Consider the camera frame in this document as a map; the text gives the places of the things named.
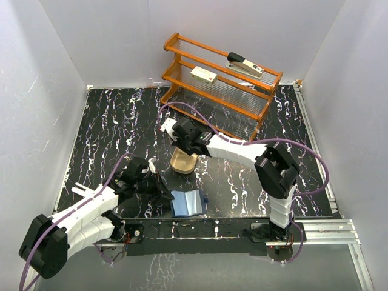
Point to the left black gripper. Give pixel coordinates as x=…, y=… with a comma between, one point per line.
x=165, y=193

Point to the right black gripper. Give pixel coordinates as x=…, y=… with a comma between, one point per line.
x=177, y=143

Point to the blue card holder wallet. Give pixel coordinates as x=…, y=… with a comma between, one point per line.
x=189, y=203

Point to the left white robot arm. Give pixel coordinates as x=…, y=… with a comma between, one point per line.
x=51, y=240

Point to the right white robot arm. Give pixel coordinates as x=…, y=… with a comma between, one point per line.
x=276, y=169

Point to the orange wooden three-tier rack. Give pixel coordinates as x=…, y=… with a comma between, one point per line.
x=236, y=104

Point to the white staples box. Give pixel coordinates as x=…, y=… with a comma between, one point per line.
x=203, y=75

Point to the black and beige stapler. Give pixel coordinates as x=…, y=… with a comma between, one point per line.
x=240, y=64

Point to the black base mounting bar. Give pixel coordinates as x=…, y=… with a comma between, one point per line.
x=253, y=236

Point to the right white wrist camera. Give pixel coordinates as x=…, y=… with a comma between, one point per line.
x=167, y=127

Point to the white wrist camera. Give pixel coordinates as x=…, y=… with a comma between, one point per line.
x=151, y=163
x=167, y=127

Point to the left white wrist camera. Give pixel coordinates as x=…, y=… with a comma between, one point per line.
x=151, y=163

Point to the aluminium frame rail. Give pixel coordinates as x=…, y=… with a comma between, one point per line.
x=349, y=238

